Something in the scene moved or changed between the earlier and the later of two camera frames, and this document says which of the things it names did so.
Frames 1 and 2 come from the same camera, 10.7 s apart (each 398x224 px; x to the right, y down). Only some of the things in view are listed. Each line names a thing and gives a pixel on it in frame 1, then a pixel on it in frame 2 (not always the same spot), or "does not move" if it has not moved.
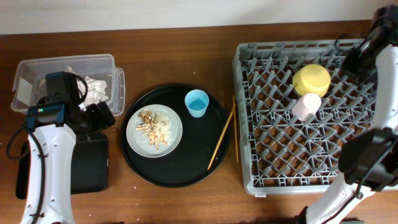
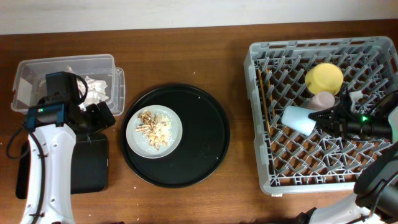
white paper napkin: (96, 92) does not move
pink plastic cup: (305, 107) -> (321, 101)
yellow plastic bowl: (312, 78) -> (324, 77)
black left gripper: (104, 118) does not move
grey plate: (154, 130) does not move
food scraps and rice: (157, 126) does not move
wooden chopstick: (221, 135) -> (264, 101)
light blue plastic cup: (197, 101) -> (297, 119)
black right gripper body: (354, 68) -> (360, 125)
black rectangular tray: (89, 165) does not move
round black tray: (204, 144) does not move
